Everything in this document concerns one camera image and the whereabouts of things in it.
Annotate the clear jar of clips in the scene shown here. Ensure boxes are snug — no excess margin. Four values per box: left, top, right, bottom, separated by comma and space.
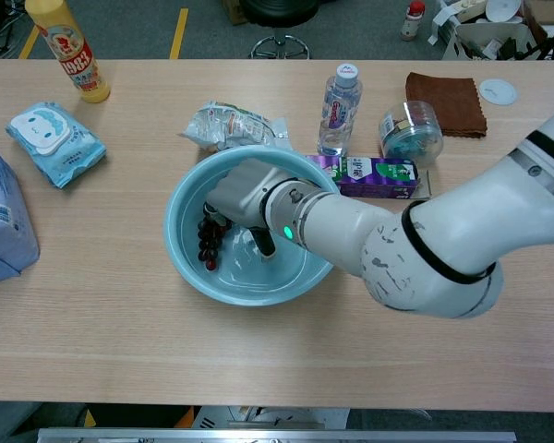
378, 100, 445, 168

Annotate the clear water bottle white cap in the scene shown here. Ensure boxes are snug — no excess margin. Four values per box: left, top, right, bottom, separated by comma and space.
317, 63, 364, 158

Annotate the brown cardboard box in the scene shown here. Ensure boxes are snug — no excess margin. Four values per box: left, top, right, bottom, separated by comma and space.
221, 0, 249, 25

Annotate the red white bottle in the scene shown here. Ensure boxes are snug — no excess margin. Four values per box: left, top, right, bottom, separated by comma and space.
400, 0, 427, 42

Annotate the blue wet wipes pack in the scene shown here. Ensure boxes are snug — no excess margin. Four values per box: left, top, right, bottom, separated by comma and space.
5, 101, 108, 189

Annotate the chrome stool base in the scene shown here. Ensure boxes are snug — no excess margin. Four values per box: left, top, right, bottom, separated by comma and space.
250, 34, 313, 61

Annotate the white round bowl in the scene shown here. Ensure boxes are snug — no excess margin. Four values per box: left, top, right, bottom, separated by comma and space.
484, 0, 524, 23

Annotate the brown folded cloth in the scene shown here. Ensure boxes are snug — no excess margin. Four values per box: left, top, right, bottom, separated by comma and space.
404, 72, 488, 138

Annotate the purple green milk carton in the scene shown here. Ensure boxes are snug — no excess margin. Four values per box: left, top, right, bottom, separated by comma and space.
306, 154, 433, 201

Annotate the light blue plastic basin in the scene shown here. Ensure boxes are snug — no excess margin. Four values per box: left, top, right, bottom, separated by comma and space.
164, 145, 341, 308

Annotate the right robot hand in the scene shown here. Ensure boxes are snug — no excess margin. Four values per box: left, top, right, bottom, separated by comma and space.
205, 158, 283, 263

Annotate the aluminium profile rail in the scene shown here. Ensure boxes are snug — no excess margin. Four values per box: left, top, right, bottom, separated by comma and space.
36, 427, 518, 443

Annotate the large blue tissue package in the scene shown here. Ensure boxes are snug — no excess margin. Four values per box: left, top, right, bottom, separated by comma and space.
0, 140, 42, 286

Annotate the white storage basket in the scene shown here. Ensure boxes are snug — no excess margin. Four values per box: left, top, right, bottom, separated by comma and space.
442, 21, 550, 62

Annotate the dark purple grape bunch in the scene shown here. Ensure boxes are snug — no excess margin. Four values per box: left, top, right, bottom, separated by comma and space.
197, 202, 235, 271

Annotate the white green snack bag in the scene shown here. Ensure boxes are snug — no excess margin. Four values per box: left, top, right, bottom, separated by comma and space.
180, 100, 291, 152

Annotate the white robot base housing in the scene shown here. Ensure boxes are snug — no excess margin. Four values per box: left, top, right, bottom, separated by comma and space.
193, 405, 352, 430

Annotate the yellow cartoon print canister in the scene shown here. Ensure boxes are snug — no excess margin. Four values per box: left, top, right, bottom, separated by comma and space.
24, 0, 112, 103

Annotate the black stool seat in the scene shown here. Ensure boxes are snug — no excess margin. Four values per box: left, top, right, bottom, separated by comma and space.
238, 0, 319, 28

